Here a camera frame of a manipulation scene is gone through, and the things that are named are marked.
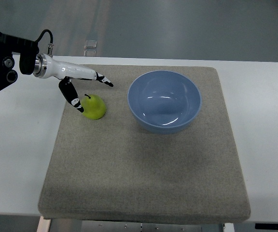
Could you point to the green pear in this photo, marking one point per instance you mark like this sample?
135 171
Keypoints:
94 106

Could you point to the grey felt mat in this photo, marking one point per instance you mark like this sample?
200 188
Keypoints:
113 169

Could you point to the blue bowl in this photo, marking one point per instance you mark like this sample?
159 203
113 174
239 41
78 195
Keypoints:
164 102

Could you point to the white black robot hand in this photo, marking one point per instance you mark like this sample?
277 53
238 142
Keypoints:
46 66

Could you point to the metal floor plate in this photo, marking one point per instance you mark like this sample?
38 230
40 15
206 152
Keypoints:
90 44

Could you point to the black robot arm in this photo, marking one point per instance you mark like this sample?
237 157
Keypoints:
30 61

